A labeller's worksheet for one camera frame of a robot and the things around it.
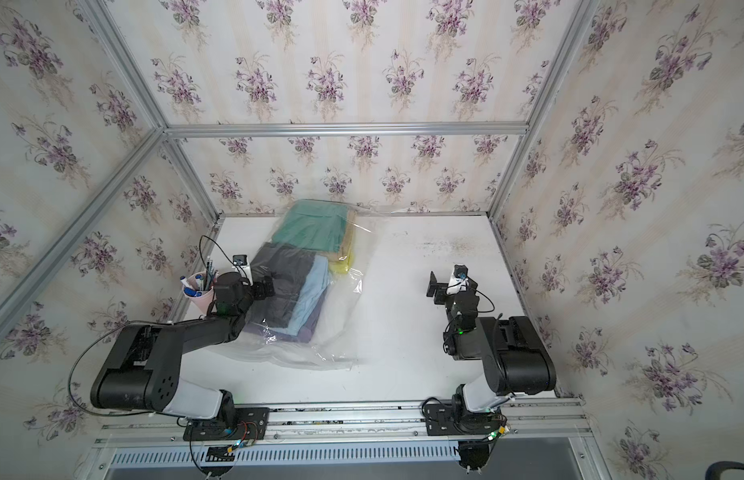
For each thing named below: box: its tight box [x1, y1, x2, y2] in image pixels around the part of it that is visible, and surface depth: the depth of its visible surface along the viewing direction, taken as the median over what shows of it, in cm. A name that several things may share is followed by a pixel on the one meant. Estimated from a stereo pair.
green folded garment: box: [272, 199, 349, 253], surface depth 106 cm
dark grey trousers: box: [246, 243, 315, 329], surface depth 93 cm
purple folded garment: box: [243, 287, 328, 344], surface depth 86 cm
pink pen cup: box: [182, 271, 214, 316], surface depth 88 cm
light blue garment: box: [268, 255, 330, 335], surface depth 92 cm
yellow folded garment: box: [328, 209, 358, 274], surface depth 106 cm
